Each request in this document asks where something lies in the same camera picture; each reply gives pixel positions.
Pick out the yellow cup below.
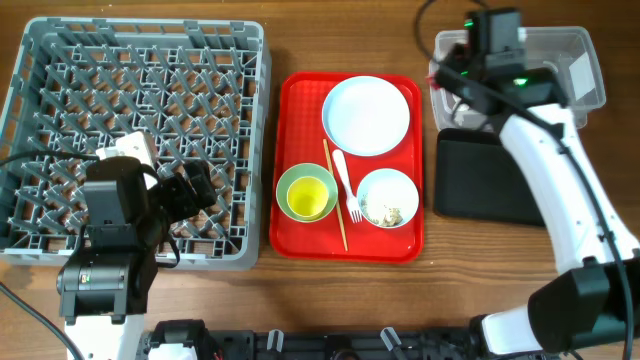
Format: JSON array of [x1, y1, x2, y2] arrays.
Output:
[[286, 176, 329, 221]]

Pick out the small light blue bowl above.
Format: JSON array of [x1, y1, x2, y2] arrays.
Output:
[[357, 168, 420, 229]]

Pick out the food scraps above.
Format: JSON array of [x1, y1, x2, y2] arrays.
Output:
[[362, 192, 403, 227]]

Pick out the red sauce packet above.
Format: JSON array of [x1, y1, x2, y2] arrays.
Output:
[[426, 74, 441, 90]]

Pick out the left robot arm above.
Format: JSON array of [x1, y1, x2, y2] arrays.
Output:
[[57, 156, 216, 359]]

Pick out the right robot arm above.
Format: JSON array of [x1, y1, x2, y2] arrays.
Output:
[[434, 8, 639, 358]]

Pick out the grey dishwasher rack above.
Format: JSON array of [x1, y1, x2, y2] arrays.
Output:
[[1, 17, 271, 271]]

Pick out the large light blue plate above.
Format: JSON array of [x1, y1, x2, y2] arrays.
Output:
[[321, 76, 411, 157]]

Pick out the black tray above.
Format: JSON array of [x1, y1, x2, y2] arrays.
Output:
[[434, 128, 544, 227]]

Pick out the clear plastic bin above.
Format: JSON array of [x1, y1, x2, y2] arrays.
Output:
[[430, 26, 606, 130]]

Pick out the green bowl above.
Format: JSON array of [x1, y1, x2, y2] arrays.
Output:
[[276, 163, 338, 223]]

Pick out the wooden chopstick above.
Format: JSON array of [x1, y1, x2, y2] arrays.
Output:
[[322, 139, 349, 252]]

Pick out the white plastic fork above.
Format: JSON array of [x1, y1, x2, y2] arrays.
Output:
[[332, 149, 363, 223]]

